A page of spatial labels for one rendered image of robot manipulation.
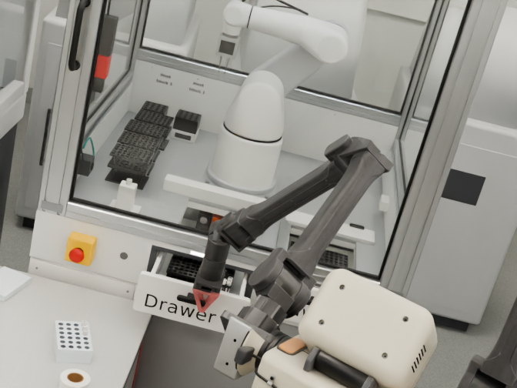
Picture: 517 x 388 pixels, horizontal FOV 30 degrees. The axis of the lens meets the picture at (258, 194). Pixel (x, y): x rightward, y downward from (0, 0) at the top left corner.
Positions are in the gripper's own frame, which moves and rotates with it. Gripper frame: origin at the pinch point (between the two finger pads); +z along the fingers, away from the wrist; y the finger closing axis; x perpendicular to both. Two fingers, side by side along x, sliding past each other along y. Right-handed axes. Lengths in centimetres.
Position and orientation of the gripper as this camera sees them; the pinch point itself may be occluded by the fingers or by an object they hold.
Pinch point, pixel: (202, 306)
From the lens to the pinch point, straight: 245.5
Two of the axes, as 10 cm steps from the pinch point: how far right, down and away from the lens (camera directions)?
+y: 1.1, -4.0, 9.1
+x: -9.6, -2.7, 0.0
